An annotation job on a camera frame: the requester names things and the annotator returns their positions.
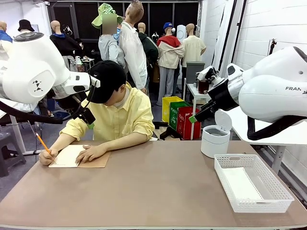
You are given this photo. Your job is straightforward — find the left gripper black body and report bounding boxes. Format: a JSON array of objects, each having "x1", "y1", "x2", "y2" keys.
[{"x1": 57, "y1": 92, "x2": 88, "y2": 115}]

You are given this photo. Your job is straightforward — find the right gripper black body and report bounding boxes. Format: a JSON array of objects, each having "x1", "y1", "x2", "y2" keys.
[{"x1": 207, "y1": 80, "x2": 240, "y2": 111}]

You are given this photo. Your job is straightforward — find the spiral notebook with kraft cover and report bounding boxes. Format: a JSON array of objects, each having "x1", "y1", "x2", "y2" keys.
[{"x1": 48, "y1": 144, "x2": 111, "y2": 168}]

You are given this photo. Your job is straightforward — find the yellow pencil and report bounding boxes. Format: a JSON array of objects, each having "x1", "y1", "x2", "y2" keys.
[{"x1": 35, "y1": 132, "x2": 55, "y2": 161}]

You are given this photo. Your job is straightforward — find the person's left forearm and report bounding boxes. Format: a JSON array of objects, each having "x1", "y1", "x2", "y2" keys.
[{"x1": 100, "y1": 131, "x2": 148, "y2": 153}]

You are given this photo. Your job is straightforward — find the person's right forearm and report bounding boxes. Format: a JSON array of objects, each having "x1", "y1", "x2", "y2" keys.
[{"x1": 49, "y1": 133, "x2": 77, "y2": 154}]

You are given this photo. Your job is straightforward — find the person's left hand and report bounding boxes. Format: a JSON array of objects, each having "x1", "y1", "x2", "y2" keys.
[{"x1": 75, "y1": 144, "x2": 107, "y2": 164}]

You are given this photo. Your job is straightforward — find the person's right hand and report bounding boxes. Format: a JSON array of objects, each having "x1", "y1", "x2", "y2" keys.
[{"x1": 38, "y1": 148, "x2": 59, "y2": 166}]

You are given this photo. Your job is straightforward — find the dark glass jar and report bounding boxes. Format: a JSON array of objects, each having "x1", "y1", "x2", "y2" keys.
[{"x1": 198, "y1": 79, "x2": 211, "y2": 95}]

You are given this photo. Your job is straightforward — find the red recycling bin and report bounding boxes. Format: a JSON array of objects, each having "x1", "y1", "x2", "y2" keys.
[{"x1": 176, "y1": 106, "x2": 202, "y2": 141}]

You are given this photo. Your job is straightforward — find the white side table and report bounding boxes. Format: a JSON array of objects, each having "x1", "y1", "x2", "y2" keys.
[{"x1": 185, "y1": 82, "x2": 213, "y2": 141}]

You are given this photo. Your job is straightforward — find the person in yellow shirt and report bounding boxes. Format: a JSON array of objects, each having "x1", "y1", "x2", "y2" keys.
[{"x1": 59, "y1": 80, "x2": 155, "y2": 142}]

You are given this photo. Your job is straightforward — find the green recycling bin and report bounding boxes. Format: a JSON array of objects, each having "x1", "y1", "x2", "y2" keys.
[{"x1": 169, "y1": 101, "x2": 192, "y2": 131}]

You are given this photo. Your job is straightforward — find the white round trash bin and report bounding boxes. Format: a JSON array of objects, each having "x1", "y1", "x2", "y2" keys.
[{"x1": 201, "y1": 109, "x2": 233, "y2": 159}]

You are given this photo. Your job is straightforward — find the grey box bin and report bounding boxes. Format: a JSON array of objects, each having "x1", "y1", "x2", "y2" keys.
[{"x1": 186, "y1": 61, "x2": 206, "y2": 84}]

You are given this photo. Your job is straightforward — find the yellow recycling bin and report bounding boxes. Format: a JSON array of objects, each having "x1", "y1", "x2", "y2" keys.
[{"x1": 162, "y1": 96, "x2": 185, "y2": 123}]

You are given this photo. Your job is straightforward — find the black mannequin stand base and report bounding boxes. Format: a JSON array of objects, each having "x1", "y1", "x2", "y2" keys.
[{"x1": 153, "y1": 121, "x2": 182, "y2": 141}]

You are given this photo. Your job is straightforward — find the black cap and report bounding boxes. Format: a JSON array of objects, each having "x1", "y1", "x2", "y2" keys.
[{"x1": 86, "y1": 59, "x2": 127, "y2": 104}]

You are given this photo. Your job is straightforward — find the mannequin in cream shirt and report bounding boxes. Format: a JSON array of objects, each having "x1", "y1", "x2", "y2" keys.
[{"x1": 181, "y1": 23, "x2": 207, "y2": 68}]

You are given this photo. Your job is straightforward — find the masked person in black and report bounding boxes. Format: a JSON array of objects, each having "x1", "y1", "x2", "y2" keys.
[{"x1": 73, "y1": 37, "x2": 85, "y2": 58}]

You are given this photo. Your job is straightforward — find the mannequin in black sweater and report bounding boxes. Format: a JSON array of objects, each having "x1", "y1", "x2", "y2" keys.
[{"x1": 49, "y1": 20, "x2": 83, "y2": 58}]

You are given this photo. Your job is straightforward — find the mannequin with green hat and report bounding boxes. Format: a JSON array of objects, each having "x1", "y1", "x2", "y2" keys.
[{"x1": 91, "y1": 2, "x2": 127, "y2": 70}]

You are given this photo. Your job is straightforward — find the mannequin in red beige jacket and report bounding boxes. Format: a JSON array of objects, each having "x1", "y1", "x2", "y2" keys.
[{"x1": 155, "y1": 22, "x2": 185, "y2": 107}]

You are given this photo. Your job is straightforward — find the black tripod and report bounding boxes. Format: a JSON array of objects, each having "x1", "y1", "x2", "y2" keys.
[{"x1": 268, "y1": 38, "x2": 278, "y2": 56}]

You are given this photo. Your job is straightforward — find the white tall appliance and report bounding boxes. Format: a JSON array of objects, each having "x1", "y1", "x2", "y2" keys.
[{"x1": 176, "y1": 24, "x2": 188, "y2": 40}]

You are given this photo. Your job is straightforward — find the mannequin in white shirt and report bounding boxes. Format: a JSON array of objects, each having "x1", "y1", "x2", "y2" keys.
[{"x1": 118, "y1": 0, "x2": 149, "y2": 96}]

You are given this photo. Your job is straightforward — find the flat white paper sheet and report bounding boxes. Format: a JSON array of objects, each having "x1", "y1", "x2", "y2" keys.
[{"x1": 226, "y1": 167, "x2": 264, "y2": 201}]

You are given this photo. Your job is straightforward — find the mannequin in dark green jacket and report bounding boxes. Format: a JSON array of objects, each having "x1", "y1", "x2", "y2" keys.
[{"x1": 137, "y1": 22, "x2": 160, "y2": 84}]

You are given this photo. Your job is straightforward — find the mannequin with black bucket hat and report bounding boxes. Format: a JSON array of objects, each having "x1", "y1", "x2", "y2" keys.
[{"x1": 17, "y1": 19, "x2": 35, "y2": 34}]

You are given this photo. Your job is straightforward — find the mannequin in blue jacket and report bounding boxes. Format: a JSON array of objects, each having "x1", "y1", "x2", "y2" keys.
[{"x1": 0, "y1": 21, "x2": 14, "y2": 62}]

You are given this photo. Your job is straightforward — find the white perforated plastic basket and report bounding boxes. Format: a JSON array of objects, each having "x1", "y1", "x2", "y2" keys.
[{"x1": 213, "y1": 154, "x2": 295, "y2": 213}]

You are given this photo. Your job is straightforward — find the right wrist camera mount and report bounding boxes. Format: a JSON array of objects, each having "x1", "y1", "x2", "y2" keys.
[{"x1": 196, "y1": 66, "x2": 225, "y2": 88}]

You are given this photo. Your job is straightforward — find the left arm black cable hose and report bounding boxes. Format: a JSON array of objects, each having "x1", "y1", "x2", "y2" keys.
[{"x1": 0, "y1": 99, "x2": 83, "y2": 125}]

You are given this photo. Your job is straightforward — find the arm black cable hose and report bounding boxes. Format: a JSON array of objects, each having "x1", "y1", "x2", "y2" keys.
[
  {"x1": 0, "y1": 99, "x2": 83, "y2": 125},
  {"x1": 247, "y1": 114, "x2": 307, "y2": 141}
]

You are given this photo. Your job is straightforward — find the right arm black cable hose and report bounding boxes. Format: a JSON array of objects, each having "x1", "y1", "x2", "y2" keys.
[{"x1": 247, "y1": 114, "x2": 307, "y2": 141}]

